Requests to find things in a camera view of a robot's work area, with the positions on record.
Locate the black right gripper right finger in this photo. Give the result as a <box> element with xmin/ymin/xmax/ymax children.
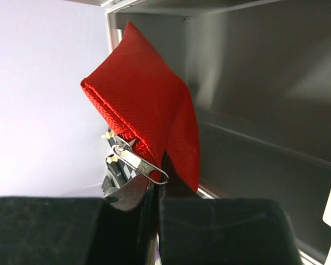
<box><xmin>158</xmin><ymin>153</ymin><xmax>199</xmax><ymax>264</ymax></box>

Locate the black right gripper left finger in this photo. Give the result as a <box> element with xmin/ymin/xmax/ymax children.
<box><xmin>105</xmin><ymin>176</ymin><xmax>154</xmax><ymax>264</ymax></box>

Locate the red first aid pouch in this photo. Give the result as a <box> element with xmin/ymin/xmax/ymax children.
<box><xmin>81</xmin><ymin>23</ymin><xmax>200</xmax><ymax>190</ymax></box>

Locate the black white chessboard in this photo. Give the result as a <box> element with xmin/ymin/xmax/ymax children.
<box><xmin>102</xmin><ymin>153</ymin><xmax>129</xmax><ymax>197</ymax></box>

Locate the grey metal case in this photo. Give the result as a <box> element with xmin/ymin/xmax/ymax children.
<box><xmin>63</xmin><ymin>0</ymin><xmax>331</xmax><ymax>265</ymax></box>

